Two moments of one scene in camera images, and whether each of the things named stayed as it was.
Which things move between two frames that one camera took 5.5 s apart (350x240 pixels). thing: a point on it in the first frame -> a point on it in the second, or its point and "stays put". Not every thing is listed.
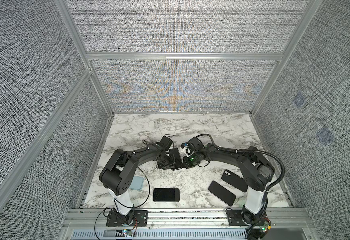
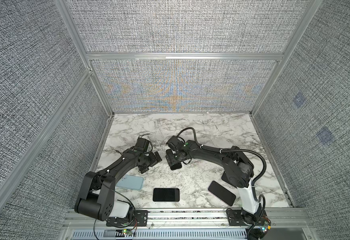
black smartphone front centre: x=166 y=194 stays put
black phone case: x=175 y=152 stays put
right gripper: x=187 y=165 -> x=170 y=160
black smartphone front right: x=222 y=193 stays put
